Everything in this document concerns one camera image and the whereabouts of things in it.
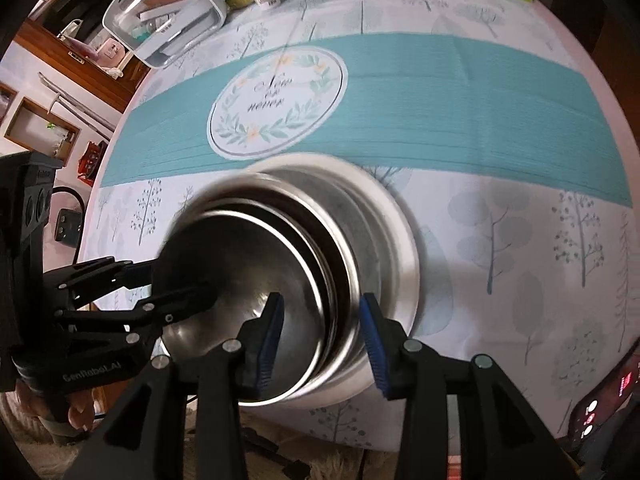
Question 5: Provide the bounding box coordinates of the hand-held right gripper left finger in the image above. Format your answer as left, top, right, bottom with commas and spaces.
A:
82, 291, 286, 480

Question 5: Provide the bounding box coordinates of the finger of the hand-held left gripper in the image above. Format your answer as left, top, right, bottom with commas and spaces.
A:
42, 256, 151, 307
52, 280, 222, 347

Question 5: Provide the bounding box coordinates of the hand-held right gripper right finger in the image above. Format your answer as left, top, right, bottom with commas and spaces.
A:
359, 292, 571, 480

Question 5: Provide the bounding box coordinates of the green plate with white rim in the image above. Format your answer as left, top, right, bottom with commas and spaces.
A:
240, 152, 425, 408

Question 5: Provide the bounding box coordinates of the white patterned plate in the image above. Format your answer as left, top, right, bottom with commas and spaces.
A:
255, 164, 410, 393

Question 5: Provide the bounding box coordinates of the person's left forearm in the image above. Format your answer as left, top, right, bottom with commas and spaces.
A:
0, 392, 66, 443

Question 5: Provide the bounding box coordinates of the person's left hand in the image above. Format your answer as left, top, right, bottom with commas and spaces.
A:
15, 379, 101, 433

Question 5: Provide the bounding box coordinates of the dark smartphone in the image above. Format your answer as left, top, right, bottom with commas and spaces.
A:
54, 208, 83, 248

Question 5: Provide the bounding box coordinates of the red basket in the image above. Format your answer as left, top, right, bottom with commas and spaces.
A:
77, 141, 103, 178

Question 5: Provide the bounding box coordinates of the black device with red display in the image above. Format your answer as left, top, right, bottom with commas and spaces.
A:
570, 340, 640, 466

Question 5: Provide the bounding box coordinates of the brown wooden cabinet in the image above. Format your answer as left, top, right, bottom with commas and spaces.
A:
15, 0, 151, 106

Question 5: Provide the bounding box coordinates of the clear plastic container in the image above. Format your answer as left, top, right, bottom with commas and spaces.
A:
102, 0, 228, 68

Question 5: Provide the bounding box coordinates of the printed teal and white tablecloth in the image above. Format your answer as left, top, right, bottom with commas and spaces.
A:
82, 0, 640, 466

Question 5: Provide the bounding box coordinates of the black cable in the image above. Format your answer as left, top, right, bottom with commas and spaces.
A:
50, 186, 86, 211

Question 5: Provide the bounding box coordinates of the wooden framed wall niche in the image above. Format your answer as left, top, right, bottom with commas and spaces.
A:
5, 99, 81, 153
0, 82, 20, 121

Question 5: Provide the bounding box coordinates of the metal wall rail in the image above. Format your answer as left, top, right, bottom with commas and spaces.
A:
39, 72, 116, 136

